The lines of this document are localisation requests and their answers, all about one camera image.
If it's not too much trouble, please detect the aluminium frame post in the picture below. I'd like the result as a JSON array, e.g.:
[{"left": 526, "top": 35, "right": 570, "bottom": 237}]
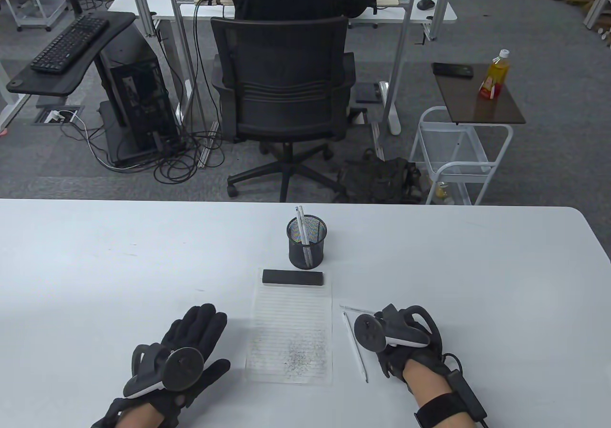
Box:
[
  {"left": 377, "top": 0, "right": 421, "bottom": 136},
  {"left": 126, "top": 0, "right": 159, "bottom": 37},
  {"left": 164, "top": 0, "right": 197, "bottom": 114},
  {"left": 426, "top": 0, "right": 455, "bottom": 42}
]

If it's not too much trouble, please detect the black keyboard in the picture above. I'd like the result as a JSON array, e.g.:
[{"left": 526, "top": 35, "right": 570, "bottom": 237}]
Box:
[{"left": 30, "top": 14, "right": 110, "bottom": 74}]

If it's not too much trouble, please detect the grey floor socket box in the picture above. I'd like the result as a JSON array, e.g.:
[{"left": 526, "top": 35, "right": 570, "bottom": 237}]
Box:
[{"left": 32, "top": 105, "right": 85, "bottom": 126}]

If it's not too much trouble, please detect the black rectangular block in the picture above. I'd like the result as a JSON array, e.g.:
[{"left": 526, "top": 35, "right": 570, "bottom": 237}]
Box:
[{"left": 262, "top": 269, "right": 324, "bottom": 286}]

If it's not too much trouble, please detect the white mechanical pencil blue cap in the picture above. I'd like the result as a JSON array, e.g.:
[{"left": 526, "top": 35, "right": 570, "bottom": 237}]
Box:
[{"left": 343, "top": 312, "right": 369, "bottom": 384}]

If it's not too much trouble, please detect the black mesh pen holder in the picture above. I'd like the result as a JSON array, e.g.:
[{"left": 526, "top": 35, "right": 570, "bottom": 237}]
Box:
[{"left": 286, "top": 215, "right": 328, "bottom": 270}]

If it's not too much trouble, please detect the person's left hand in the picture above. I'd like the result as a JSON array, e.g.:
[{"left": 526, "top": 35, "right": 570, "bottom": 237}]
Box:
[{"left": 142, "top": 304, "right": 232, "bottom": 423}]

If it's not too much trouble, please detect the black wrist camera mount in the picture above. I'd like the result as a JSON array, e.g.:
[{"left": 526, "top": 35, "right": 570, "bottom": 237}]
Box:
[{"left": 92, "top": 397, "right": 130, "bottom": 428}]

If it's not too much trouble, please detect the white wire cart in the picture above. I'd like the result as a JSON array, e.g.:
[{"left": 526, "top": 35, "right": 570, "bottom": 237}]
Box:
[{"left": 410, "top": 106, "right": 514, "bottom": 206}]

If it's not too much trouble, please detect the dark brown board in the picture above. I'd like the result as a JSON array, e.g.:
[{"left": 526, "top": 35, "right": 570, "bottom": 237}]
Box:
[{"left": 432, "top": 62, "right": 527, "bottom": 125}]

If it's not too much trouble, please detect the grey white hand controller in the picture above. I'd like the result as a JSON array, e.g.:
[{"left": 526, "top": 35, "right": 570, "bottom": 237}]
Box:
[
  {"left": 353, "top": 303, "right": 443, "bottom": 353},
  {"left": 123, "top": 344, "right": 206, "bottom": 400}
]

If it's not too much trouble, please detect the person's right forearm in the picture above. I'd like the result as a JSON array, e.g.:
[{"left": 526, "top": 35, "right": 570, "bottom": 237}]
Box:
[{"left": 402, "top": 359, "right": 473, "bottom": 428}]

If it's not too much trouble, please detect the white mechanical pencil yellow cap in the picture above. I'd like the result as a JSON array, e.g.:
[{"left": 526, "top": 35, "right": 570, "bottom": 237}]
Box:
[{"left": 300, "top": 205, "right": 313, "bottom": 262}]

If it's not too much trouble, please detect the lined paper sheet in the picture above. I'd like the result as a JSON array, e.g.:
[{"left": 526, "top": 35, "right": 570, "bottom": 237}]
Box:
[{"left": 245, "top": 268, "right": 333, "bottom": 385}]

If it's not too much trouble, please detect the yellow drink bottle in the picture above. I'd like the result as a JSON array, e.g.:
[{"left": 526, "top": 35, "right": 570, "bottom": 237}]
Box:
[{"left": 478, "top": 49, "right": 510, "bottom": 100}]

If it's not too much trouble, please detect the black braided cable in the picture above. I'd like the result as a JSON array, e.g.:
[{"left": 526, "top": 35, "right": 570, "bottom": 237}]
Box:
[{"left": 442, "top": 351, "right": 490, "bottom": 428}]

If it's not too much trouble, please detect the person's left forearm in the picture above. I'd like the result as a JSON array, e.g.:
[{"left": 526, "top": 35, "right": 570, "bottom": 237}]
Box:
[{"left": 117, "top": 402, "right": 168, "bottom": 428}]

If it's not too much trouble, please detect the tangle of black cables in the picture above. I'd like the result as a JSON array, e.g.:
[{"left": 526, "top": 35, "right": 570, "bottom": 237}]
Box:
[{"left": 60, "top": 0, "right": 239, "bottom": 184}]

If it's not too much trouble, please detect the black backpack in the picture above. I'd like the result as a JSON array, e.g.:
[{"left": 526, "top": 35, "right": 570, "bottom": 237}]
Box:
[{"left": 334, "top": 149, "right": 423, "bottom": 204}]

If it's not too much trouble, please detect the black smartphone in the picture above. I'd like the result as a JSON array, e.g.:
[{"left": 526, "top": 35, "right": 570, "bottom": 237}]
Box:
[{"left": 432, "top": 62, "right": 474, "bottom": 79}]

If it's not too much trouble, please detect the black desk clamp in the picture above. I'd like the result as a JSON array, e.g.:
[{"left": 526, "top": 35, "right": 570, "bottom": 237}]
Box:
[{"left": 414, "top": 15, "right": 434, "bottom": 46}]

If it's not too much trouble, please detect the person's right hand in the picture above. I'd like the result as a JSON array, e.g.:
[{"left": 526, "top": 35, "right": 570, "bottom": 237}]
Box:
[{"left": 372, "top": 335, "right": 449, "bottom": 394}]

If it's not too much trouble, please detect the black mesh office chair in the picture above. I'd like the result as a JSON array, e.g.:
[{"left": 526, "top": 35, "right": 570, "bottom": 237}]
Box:
[{"left": 210, "top": 15, "right": 358, "bottom": 203}]

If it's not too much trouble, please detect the black keyboard tray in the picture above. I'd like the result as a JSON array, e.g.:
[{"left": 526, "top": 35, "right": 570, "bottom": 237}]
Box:
[{"left": 6, "top": 11, "right": 137, "bottom": 97}]

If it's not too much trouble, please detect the black armband with battery box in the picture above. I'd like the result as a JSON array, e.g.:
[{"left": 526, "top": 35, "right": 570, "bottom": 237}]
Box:
[{"left": 413, "top": 370, "right": 488, "bottom": 428}]

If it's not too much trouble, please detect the black computer tower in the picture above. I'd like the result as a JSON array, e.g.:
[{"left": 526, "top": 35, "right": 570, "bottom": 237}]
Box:
[{"left": 98, "top": 27, "right": 182, "bottom": 161}]

